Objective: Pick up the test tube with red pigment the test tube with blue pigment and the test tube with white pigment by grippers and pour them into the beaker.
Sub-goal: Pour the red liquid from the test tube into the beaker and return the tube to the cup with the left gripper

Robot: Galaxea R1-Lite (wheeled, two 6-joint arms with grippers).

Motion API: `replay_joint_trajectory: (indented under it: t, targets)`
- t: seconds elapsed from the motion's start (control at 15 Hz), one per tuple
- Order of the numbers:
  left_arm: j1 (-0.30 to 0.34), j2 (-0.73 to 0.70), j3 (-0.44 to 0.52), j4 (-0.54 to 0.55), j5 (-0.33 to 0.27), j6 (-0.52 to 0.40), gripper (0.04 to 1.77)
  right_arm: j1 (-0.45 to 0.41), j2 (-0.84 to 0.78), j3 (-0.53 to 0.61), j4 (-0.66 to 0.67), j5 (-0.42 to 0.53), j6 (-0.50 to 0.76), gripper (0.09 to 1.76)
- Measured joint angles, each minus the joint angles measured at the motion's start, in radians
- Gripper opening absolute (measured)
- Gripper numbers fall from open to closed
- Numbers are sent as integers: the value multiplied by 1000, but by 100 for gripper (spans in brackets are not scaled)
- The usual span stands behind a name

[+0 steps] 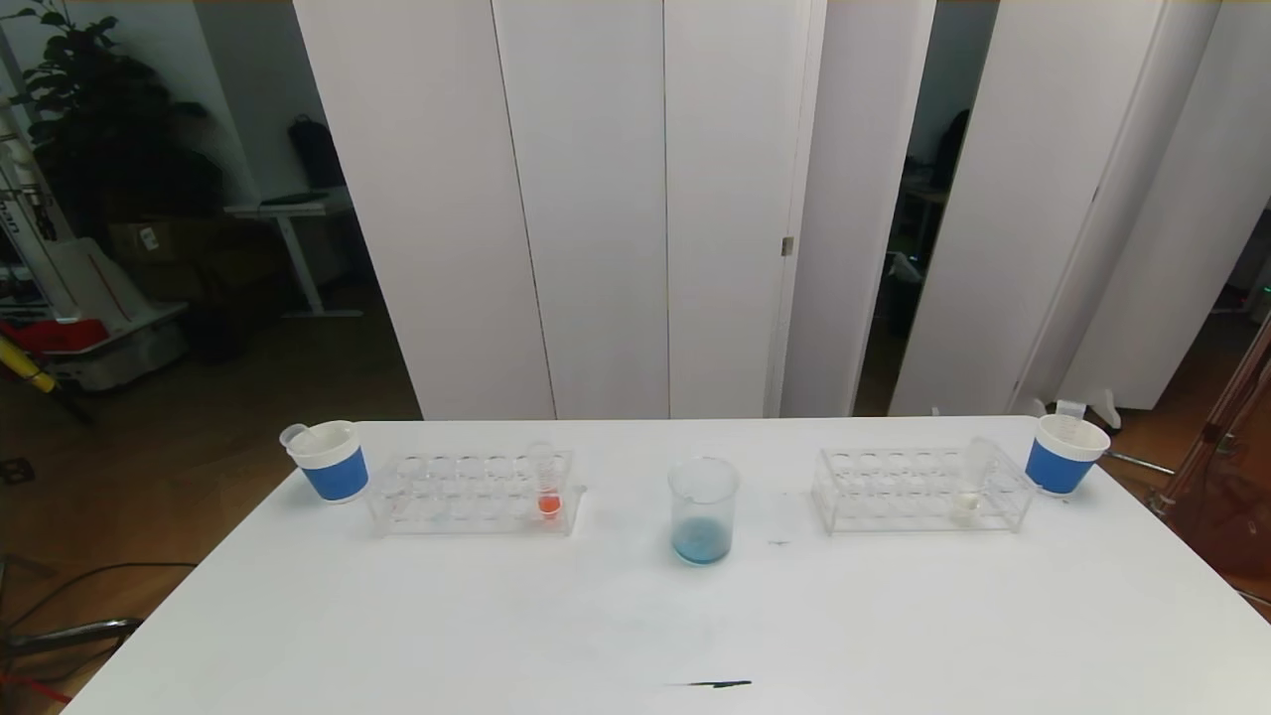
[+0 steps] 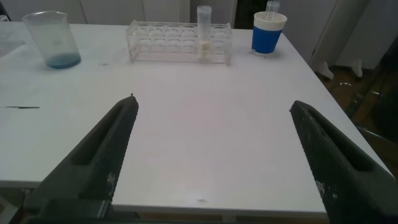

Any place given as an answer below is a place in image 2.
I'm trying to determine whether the test tube pale yellow pigment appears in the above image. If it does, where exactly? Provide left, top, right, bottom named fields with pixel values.
left=197, top=5, right=213, bottom=62

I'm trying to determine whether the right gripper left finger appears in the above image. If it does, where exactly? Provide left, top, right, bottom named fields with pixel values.
left=24, top=93, right=140, bottom=208

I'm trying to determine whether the clear acrylic test tube rack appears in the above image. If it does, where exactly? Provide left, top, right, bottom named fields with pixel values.
left=125, top=20, right=233, bottom=66

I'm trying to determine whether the white paper cup blue sleeve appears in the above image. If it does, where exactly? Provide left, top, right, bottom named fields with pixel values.
left=251, top=11, right=288, bottom=56

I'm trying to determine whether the clear glass beaker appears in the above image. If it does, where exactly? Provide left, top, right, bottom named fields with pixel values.
left=21, top=11, right=81, bottom=70

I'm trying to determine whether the test tube with red pigment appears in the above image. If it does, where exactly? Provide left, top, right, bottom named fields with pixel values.
left=265, top=0, right=280, bottom=19

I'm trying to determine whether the white screen foot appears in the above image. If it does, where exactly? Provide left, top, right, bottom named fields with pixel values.
left=316, top=58, right=364, bottom=80

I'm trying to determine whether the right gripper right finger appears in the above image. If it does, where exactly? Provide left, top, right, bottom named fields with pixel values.
left=289, top=100, right=398, bottom=220

